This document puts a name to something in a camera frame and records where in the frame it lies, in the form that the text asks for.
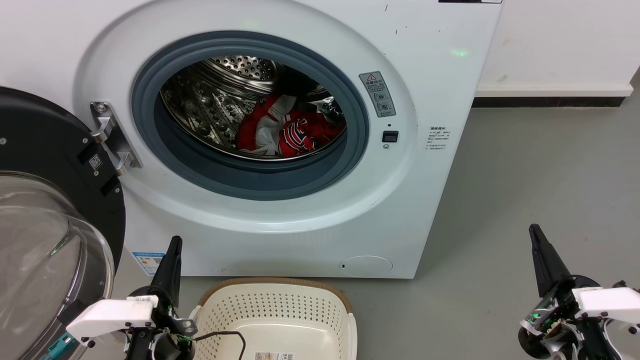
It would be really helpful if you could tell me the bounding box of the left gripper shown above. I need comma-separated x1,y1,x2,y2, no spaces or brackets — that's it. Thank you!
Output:
66,236,198,360

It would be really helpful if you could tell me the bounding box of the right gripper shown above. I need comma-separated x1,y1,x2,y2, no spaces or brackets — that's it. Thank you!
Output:
518,224,640,360

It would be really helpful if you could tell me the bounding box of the red and white garment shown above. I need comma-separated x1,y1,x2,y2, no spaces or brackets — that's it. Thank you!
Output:
236,93,347,159

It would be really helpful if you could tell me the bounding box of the cream perforated laundry basket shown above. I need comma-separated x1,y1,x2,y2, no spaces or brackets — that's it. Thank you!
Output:
189,277,358,360

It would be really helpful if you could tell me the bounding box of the stainless steel washing machine drum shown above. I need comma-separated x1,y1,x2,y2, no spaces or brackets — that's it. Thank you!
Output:
160,55,348,162

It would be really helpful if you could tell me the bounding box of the black washing machine door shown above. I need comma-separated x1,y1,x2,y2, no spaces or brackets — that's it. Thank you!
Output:
0,86,127,360

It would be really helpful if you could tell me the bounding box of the blue energy label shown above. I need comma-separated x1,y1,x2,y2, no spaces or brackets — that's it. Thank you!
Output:
132,251,166,276

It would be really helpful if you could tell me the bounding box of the grey rubber door gasket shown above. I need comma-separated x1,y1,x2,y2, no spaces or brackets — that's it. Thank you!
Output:
131,31,371,202

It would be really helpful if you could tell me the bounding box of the white front-load washing machine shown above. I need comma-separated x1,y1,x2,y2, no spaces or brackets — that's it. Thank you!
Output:
0,0,505,279

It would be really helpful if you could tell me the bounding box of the metal door hinge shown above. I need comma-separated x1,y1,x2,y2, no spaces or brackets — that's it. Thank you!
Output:
90,101,143,176

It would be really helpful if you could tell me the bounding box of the small text sticker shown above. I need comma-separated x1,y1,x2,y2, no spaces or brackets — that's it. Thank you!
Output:
425,126,451,152

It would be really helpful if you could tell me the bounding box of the round filter cover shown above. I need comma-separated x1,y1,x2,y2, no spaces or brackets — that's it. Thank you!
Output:
339,255,394,277

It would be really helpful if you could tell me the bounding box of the grey warning sticker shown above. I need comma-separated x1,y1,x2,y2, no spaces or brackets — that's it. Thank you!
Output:
358,70,397,119

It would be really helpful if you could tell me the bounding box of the thin black cable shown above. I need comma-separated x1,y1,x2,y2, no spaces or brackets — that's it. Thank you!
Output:
192,331,247,360

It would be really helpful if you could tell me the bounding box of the teal left arm cable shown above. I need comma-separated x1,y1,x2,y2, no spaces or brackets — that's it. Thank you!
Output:
42,334,76,360

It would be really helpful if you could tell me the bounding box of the black wall baseboard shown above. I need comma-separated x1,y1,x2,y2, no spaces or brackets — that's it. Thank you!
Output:
472,96,626,108

